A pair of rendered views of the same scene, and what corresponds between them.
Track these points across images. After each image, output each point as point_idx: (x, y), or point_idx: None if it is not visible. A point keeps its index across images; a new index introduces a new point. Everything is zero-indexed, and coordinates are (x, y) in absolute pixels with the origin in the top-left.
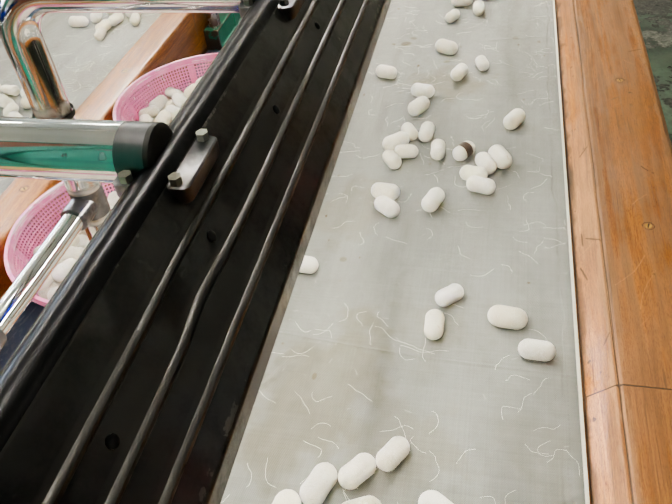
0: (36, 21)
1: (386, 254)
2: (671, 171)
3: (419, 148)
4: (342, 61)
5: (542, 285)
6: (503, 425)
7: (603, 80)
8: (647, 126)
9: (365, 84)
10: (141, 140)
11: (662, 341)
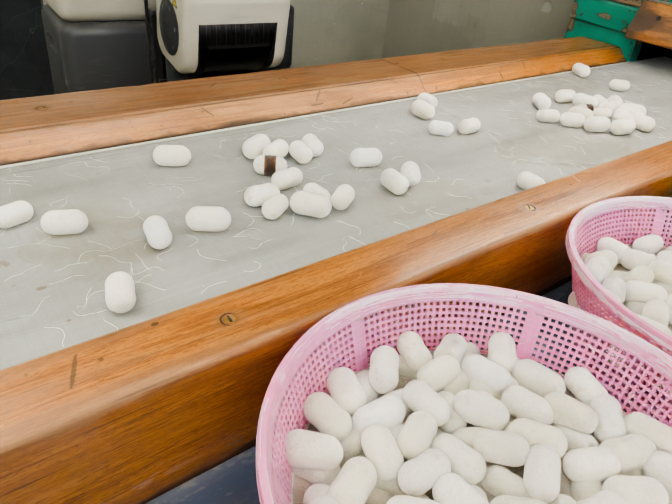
0: None
1: (448, 166)
2: (204, 78)
3: (288, 201)
4: None
5: (372, 114)
6: (477, 106)
7: (49, 114)
8: (139, 90)
9: None
10: None
11: (374, 69)
